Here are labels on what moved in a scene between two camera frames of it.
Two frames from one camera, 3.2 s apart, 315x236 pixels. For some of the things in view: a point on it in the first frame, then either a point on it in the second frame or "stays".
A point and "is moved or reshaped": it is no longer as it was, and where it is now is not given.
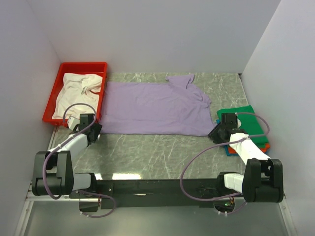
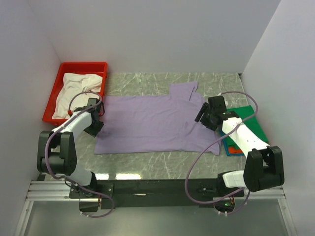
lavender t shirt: (170, 108) is moved or reshaped
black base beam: (124, 194) stays
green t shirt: (249, 123) stays
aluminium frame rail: (30, 198) stays
